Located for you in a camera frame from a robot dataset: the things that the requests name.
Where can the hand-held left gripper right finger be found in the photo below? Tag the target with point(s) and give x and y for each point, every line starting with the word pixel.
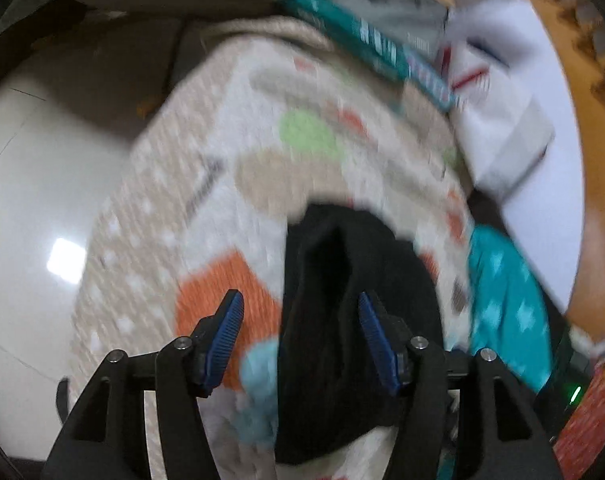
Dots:
pixel 377 340

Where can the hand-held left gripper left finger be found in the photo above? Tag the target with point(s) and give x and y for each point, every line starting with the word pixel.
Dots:
pixel 225 330

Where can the black pants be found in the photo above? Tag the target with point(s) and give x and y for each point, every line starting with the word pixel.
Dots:
pixel 327 310

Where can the red patterned cloth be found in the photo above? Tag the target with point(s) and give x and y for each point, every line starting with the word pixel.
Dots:
pixel 592 430

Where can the teal star blanket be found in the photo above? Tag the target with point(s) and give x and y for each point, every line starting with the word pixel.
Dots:
pixel 502 290

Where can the printed quilted bed pad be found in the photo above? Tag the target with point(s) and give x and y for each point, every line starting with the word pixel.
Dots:
pixel 207 200

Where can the white shopping bag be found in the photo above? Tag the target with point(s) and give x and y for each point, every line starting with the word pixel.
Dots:
pixel 497 125

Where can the green paper ream package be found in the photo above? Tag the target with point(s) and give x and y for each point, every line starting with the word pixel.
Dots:
pixel 352 30

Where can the grey laptop bag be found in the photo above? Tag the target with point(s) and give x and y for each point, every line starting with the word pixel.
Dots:
pixel 402 5

